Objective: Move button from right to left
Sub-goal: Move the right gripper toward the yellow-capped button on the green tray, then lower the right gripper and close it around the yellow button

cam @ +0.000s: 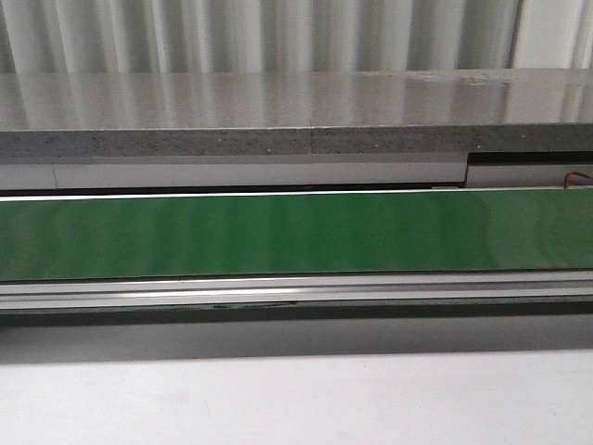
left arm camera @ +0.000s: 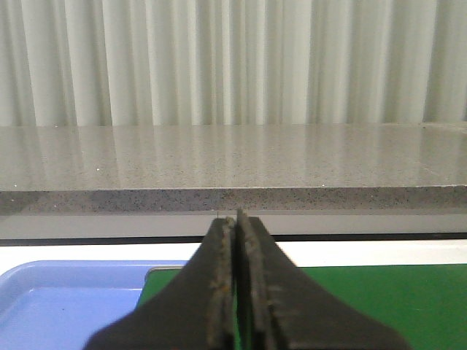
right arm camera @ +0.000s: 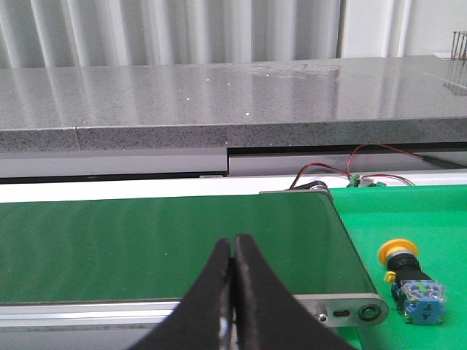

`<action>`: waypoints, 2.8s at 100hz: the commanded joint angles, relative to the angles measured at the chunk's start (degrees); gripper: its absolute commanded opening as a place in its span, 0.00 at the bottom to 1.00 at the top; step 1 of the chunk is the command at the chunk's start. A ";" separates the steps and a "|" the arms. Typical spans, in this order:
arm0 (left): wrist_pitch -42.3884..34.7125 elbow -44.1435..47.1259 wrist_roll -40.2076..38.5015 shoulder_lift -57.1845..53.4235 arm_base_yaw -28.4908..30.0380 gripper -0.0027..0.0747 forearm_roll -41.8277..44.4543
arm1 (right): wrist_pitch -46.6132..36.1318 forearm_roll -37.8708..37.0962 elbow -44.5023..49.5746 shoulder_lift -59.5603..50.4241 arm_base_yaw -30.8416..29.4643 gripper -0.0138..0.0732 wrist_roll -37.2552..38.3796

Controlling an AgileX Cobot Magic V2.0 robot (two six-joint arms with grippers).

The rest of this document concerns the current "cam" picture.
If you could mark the green conveyor belt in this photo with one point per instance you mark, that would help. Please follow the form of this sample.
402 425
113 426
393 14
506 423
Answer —
75 238

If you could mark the grey stone countertop slab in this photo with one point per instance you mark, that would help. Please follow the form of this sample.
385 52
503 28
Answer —
57 115

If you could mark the aluminium conveyor frame rail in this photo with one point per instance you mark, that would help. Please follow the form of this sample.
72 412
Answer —
324 288

